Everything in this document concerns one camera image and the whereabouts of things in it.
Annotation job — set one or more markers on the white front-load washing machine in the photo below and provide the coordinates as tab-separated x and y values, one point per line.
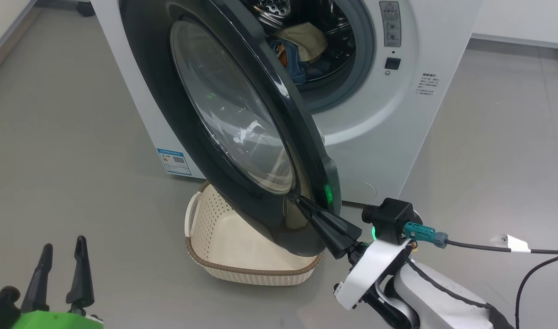
374	123

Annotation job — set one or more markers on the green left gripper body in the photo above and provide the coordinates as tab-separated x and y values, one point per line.
59	321

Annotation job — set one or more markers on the grey warning label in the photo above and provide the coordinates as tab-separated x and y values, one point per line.
390	23

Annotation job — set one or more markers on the blue cartoon pants elastic waist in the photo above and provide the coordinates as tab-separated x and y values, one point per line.
301	68

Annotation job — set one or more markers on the blue energy label sticker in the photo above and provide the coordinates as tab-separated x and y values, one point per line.
173	161

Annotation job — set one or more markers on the grey stand leg black caster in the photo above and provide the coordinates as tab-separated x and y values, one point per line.
86	8

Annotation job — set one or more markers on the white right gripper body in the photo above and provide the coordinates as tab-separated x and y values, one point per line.
370	274

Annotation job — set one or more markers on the cream perforated laundry basket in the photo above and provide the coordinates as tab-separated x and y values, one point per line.
224	246

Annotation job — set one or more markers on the washing machine door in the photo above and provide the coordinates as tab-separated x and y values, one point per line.
169	114

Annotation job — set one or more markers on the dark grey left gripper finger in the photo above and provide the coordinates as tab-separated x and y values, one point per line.
36	283
81	278

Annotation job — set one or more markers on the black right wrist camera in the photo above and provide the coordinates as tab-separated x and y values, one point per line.
390	219

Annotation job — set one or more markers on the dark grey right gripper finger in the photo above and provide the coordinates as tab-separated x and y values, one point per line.
331	240
338	226

